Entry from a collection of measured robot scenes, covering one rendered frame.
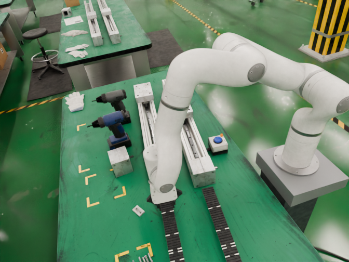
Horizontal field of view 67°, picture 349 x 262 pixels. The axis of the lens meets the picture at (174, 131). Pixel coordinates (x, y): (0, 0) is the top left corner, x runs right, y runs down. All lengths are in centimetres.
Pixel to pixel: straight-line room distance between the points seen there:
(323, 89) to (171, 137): 53
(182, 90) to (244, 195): 63
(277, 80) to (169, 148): 39
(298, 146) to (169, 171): 57
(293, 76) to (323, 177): 52
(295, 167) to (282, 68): 51
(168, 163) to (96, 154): 75
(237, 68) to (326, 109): 40
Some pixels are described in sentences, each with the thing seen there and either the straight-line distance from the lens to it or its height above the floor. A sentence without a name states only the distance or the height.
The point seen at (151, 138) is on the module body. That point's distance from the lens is 141.
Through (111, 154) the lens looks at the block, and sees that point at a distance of 133.
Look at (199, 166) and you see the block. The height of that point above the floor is 87.
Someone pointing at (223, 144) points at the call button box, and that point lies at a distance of 133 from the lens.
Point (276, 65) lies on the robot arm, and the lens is 87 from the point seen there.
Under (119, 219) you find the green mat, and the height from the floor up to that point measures 78.
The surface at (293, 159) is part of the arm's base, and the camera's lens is 122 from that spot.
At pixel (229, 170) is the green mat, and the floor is 78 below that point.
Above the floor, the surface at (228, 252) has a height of 81.
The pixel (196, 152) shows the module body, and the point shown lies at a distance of 130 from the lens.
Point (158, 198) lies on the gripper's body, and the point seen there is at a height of 90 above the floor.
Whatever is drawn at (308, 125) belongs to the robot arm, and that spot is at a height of 109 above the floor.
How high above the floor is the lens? 176
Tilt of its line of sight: 40 degrees down
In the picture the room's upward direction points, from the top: 8 degrees counter-clockwise
